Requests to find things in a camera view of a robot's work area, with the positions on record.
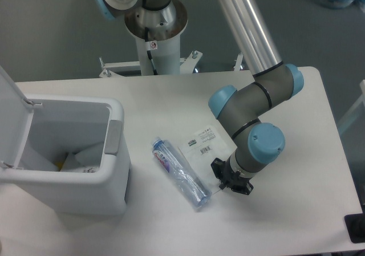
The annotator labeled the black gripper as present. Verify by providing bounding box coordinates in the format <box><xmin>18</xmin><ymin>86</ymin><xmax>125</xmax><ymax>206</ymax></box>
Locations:
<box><xmin>210</xmin><ymin>158</ymin><xmax>254</xmax><ymax>195</ymax></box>

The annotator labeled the clear plastic water bottle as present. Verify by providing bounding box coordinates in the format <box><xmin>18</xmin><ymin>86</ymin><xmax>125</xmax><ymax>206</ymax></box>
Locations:
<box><xmin>151</xmin><ymin>137</ymin><xmax>212</xmax><ymax>210</ymax></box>

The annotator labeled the white plastic pouch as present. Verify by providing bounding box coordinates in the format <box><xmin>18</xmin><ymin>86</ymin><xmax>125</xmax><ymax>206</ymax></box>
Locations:
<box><xmin>179</xmin><ymin>125</ymin><xmax>236</xmax><ymax>194</ymax></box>

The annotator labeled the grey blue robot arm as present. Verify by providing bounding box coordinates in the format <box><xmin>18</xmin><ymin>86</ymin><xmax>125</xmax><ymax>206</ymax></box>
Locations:
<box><xmin>95</xmin><ymin>0</ymin><xmax>304</xmax><ymax>195</ymax></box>

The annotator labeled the trash inside can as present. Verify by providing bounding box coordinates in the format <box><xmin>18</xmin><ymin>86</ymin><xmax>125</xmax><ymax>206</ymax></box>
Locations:
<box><xmin>55</xmin><ymin>143</ymin><xmax>104</xmax><ymax>173</ymax></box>

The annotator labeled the white trash can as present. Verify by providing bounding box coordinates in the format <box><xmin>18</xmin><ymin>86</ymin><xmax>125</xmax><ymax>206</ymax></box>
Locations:
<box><xmin>1</xmin><ymin>70</ymin><xmax>131</xmax><ymax>215</ymax></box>

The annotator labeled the black device at table edge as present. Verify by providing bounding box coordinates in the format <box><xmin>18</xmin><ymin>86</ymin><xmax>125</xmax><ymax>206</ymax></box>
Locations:
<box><xmin>344</xmin><ymin>213</ymin><xmax>364</xmax><ymax>243</ymax></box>

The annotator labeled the white frame at right edge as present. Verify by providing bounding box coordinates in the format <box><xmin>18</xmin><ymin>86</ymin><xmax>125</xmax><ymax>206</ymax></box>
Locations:
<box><xmin>338</xmin><ymin>80</ymin><xmax>364</xmax><ymax>135</ymax></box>

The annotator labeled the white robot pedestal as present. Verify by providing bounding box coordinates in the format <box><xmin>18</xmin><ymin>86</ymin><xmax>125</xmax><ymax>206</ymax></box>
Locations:
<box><xmin>99</xmin><ymin>0</ymin><xmax>202</xmax><ymax>78</ymax></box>

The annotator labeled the black cable on pedestal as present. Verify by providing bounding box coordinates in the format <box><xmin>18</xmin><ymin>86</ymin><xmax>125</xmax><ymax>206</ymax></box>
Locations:
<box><xmin>144</xmin><ymin>26</ymin><xmax>159</xmax><ymax>76</ymax></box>

